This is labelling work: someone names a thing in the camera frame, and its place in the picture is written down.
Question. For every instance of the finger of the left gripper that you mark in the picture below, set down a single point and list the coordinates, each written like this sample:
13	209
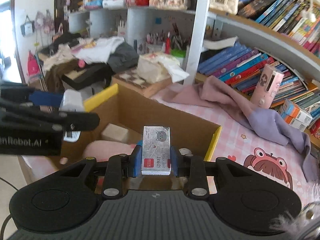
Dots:
62	121
20	93

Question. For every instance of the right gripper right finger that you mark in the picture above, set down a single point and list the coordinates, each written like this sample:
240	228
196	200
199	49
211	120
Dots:
192	167

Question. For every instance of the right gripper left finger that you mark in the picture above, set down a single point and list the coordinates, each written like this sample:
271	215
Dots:
119	168

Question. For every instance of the pink plush pig toy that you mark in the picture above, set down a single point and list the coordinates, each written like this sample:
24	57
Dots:
101	150

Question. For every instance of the beige square block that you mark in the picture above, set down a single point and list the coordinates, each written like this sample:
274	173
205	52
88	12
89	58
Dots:
115	133

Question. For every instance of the staples box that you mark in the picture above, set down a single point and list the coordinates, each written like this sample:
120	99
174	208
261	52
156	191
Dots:
156	160

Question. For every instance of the white spray bottle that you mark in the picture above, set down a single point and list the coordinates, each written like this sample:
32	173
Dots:
184	151

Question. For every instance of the pink cartoon table mat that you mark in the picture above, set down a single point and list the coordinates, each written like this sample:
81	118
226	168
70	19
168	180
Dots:
233	141

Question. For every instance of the yellow cardboard box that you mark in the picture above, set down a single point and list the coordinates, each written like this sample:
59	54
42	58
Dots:
77	182

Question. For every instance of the pile of clothes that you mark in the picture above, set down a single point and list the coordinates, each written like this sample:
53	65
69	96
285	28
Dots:
81	62

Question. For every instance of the chessboard box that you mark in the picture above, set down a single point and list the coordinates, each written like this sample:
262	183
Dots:
130	79

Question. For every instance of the pink purple cloth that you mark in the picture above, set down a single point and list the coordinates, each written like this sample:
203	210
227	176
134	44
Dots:
266	123

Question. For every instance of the tissue pack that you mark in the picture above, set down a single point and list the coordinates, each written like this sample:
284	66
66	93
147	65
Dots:
156	67

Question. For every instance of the orange white box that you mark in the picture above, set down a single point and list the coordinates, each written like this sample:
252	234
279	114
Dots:
294	115

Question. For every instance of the pink cylindrical device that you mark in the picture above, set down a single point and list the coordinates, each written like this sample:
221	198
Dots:
267	87

